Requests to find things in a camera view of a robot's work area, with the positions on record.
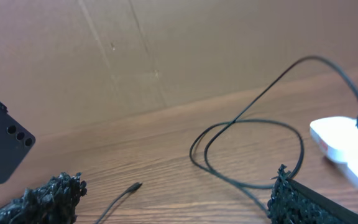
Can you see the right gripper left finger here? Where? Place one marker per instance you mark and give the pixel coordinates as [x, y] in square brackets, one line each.
[53, 203]

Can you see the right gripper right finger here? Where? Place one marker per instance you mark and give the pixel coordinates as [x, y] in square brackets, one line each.
[292, 202]

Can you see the white USB charger plug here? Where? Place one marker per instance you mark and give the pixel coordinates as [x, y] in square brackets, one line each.
[337, 138]

